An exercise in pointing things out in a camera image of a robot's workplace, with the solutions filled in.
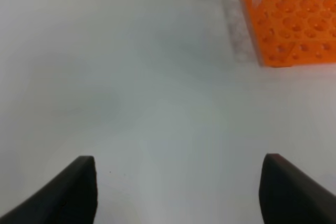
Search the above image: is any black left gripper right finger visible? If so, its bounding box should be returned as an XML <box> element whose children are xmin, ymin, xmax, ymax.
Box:
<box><xmin>259</xmin><ymin>153</ymin><xmax>335</xmax><ymax>223</ymax></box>

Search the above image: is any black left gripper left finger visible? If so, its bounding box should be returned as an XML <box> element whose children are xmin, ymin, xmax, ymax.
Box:
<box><xmin>1</xmin><ymin>156</ymin><xmax>98</xmax><ymax>223</ymax></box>

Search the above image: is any orange test tube rack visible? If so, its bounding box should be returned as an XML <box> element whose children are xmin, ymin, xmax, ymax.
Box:
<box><xmin>241</xmin><ymin>0</ymin><xmax>335</xmax><ymax>68</ymax></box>

